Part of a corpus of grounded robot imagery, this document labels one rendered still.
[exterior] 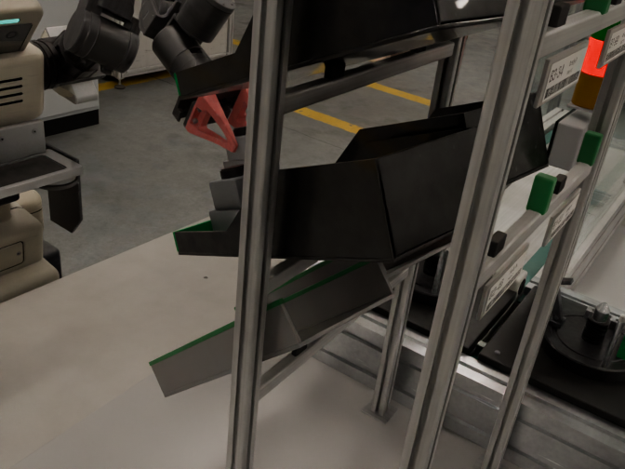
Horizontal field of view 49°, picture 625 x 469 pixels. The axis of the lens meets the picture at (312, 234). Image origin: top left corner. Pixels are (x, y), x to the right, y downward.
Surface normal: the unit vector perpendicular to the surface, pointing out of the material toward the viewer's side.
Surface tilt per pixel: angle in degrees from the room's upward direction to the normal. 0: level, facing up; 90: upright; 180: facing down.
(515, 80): 90
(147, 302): 0
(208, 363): 90
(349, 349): 90
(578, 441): 90
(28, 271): 8
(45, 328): 0
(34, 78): 98
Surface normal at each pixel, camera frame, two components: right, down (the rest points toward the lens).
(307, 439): 0.11, -0.87
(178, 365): -0.70, 0.28
